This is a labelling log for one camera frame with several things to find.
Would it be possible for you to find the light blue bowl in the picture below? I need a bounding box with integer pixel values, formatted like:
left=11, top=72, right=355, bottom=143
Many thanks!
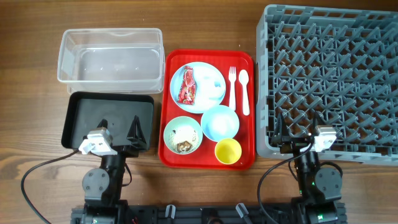
left=200, top=105, right=240, bottom=142

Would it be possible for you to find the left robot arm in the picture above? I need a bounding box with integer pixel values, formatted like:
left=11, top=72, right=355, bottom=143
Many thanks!
left=79, top=116, right=147, bottom=224

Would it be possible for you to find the white tissue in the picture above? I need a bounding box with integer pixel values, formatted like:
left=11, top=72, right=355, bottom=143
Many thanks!
left=200, top=73, right=224, bottom=99

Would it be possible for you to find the white plastic spoon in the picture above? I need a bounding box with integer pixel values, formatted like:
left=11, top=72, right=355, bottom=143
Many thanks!
left=239, top=70, right=250, bottom=116

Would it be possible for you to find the green bowl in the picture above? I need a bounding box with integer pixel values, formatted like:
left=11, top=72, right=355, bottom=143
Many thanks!
left=163, top=116, right=203, bottom=155

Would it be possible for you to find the white plastic fork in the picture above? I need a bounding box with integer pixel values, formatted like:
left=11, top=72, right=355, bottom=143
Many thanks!
left=228, top=67, right=236, bottom=111

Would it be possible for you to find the red serving tray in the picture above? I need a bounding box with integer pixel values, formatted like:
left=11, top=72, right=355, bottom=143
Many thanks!
left=158, top=49, right=256, bottom=170

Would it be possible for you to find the grey dishwasher rack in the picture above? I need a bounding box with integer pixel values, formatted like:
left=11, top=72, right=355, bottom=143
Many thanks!
left=256, top=4, right=397, bottom=166

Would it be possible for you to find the red snack wrapper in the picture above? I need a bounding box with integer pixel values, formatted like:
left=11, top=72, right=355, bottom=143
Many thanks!
left=177, top=65, right=197, bottom=105

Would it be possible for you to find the black waste tray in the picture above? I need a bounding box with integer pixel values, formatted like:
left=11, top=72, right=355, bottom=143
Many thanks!
left=61, top=91, right=154, bottom=151

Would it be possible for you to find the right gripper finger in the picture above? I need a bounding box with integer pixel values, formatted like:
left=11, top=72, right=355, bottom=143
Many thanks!
left=271, top=113, right=289, bottom=144
left=312, top=111, right=325, bottom=127

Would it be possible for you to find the white rice pile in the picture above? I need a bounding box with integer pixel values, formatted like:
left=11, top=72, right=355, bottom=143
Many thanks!
left=168, top=126, right=199, bottom=154

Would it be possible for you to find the clear plastic bin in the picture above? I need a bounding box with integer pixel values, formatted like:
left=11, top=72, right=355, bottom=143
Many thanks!
left=57, top=28, right=165, bottom=94

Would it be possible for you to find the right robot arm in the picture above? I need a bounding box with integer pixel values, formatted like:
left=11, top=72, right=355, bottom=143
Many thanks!
left=271, top=113, right=347, bottom=224

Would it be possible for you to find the yellow cup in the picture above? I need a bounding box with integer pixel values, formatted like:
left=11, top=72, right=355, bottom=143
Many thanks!
left=215, top=138, right=242, bottom=165

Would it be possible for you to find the light blue plate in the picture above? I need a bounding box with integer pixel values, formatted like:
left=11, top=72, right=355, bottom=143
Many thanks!
left=170, top=62, right=226, bottom=114

